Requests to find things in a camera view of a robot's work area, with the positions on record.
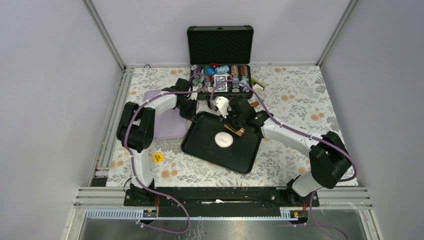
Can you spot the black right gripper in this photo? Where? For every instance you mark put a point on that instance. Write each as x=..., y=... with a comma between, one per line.
x=230, y=109

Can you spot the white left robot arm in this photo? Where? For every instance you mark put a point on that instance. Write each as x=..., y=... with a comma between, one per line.
x=135, y=132

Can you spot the yellow round token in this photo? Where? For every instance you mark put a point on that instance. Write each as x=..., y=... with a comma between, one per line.
x=157, y=158

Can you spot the purple plastic tray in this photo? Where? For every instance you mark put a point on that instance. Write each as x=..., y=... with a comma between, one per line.
x=168, y=124

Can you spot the wooden rolling pin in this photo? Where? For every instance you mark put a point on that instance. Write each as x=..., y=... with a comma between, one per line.
x=239, y=131

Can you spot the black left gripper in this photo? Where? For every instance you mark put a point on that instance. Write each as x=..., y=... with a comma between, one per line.
x=192, y=114

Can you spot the metal dough scraper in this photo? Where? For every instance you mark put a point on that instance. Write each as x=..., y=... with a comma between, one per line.
x=254, y=104

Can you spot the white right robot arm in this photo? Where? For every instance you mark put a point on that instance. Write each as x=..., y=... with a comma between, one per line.
x=327, y=154

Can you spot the blue playing card deck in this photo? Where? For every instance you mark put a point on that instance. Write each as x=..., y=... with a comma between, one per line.
x=220, y=83

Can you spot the black poker chip case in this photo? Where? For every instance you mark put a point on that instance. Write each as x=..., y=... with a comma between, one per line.
x=228, y=46

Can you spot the black baking tray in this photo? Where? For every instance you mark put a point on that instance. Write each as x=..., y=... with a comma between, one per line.
x=208, y=139

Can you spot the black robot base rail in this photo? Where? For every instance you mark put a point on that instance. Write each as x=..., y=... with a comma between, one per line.
x=173, y=196

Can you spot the white dough disc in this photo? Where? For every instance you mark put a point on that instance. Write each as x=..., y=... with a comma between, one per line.
x=223, y=139

